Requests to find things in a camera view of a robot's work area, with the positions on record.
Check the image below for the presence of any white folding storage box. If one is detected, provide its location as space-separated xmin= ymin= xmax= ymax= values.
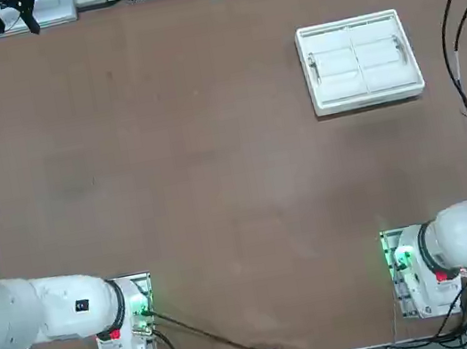
xmin=291 ymin=4 xmax=429 ymax=120

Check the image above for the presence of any white flat tray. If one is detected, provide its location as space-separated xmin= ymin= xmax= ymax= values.
xmin=0 ymin=0 xmax=80 ymax=39

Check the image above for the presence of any black camera stand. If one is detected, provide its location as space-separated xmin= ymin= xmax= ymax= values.
xmin=0 ymin=0 xmax=43 ymax=43

